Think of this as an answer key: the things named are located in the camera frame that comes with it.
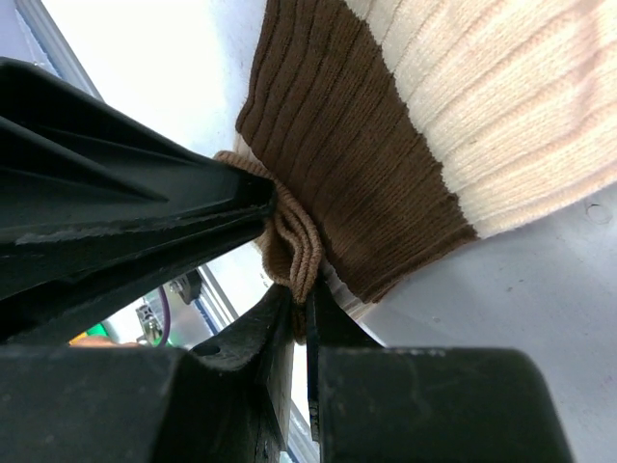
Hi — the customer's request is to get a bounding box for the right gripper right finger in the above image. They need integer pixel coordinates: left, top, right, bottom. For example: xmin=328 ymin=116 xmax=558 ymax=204
xmin=306 ymin=282 xmax=573 ymax=462

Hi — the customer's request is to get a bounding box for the beige brown striped sock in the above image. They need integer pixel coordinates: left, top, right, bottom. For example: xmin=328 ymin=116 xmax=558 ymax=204
xmin=217 ymin=1 xmax=616 ymax=341

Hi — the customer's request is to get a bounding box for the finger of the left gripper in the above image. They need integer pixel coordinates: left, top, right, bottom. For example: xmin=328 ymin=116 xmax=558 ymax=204
xmin=1 ymin=58 xmax=277 ymax=344

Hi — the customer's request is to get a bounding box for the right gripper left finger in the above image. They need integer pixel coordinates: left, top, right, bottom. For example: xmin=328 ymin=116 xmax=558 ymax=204
xmin=1 ymin=285 xmax=293 ymax=462

